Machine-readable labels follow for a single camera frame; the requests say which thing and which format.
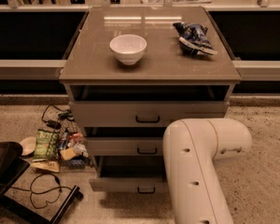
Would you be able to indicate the yellow sponge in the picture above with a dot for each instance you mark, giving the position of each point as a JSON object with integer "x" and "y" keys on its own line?
{"x": 68, "y": 154}

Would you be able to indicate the green chip bag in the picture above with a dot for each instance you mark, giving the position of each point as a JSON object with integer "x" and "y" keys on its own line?
{"x": 46, "y": 145}

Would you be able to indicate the white plate on floor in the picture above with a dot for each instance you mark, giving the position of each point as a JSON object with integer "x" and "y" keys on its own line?
{"x": 28, "y": 145}

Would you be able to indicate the black chair base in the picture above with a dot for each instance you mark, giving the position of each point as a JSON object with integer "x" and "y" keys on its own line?
{"x": 12, "y": 166}

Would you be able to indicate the grey drawer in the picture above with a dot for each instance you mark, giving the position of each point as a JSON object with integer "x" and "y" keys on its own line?
{"x": 124, "y": 146}
{"x": 140, "y": 174}
{"x": 142, "y": 114}

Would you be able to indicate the white ceramic bowl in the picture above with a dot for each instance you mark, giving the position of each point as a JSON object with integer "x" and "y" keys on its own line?
{"x": 128, "y": 49}

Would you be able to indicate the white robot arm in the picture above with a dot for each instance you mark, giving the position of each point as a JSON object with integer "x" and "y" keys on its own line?
{"x": 190, "y": 148}

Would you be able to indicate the grey drawer cabinet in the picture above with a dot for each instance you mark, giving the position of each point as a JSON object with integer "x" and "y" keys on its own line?
{"x": 164, "y": 74}

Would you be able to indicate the tan snack bag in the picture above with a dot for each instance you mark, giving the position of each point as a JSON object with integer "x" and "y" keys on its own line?
{"x": 52, "y": 166}

